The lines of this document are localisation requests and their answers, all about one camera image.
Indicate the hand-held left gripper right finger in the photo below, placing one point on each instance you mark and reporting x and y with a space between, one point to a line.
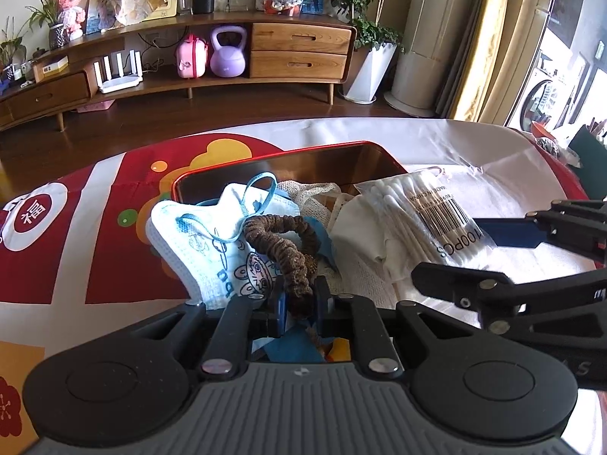
322 305

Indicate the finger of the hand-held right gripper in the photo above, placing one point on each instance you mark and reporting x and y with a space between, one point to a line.
474 284
507 232

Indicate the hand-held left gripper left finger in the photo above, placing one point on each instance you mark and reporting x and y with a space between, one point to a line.
280 305

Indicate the blue rubber glove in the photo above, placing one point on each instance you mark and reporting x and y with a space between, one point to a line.
289 348

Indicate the brown scrunchie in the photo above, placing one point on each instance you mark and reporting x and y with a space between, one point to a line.
265 241

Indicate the plain white cloth mask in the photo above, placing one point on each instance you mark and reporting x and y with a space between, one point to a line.
360 237

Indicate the cotton swab pack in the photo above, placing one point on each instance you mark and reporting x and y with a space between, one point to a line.
408 204

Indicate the printed white face mask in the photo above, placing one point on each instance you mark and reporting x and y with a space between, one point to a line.
189 227

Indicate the red tin box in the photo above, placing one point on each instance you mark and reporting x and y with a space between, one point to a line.
322 166

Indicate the white mesh cloth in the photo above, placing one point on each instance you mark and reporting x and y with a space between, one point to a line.
313 199

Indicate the washing machine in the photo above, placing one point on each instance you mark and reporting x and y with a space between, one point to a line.
540 95

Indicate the yellow curtain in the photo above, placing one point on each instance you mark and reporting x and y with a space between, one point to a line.
493 57

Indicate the beige tower air conditioner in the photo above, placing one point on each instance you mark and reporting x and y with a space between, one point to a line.
427 57

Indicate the tall potted plant white planter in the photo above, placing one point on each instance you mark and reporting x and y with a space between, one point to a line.
374 68

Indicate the wooden cabinet drawer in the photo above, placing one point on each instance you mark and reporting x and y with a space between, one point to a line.
298 65
301 38
47 97

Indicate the purple kettlebell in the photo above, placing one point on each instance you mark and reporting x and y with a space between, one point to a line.
228 61

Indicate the wooden media cabinet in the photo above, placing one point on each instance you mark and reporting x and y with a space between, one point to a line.
161 84

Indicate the pink toy suitcase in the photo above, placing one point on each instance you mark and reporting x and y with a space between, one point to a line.
192 59

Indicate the pink tray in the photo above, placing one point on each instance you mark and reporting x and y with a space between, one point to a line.
97 105

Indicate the white router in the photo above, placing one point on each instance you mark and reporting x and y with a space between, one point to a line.
121 83

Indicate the yellow and white small box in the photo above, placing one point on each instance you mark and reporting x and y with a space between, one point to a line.
53 66

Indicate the light blue picture box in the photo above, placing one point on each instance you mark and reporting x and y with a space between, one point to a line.
100 9

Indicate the small plant in patterned pot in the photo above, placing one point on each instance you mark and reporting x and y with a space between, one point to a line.
58 35

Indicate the pink plush doll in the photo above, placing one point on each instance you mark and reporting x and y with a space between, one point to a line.
71 9

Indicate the thin leafy potted plant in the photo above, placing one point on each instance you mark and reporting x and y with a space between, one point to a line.
12 47

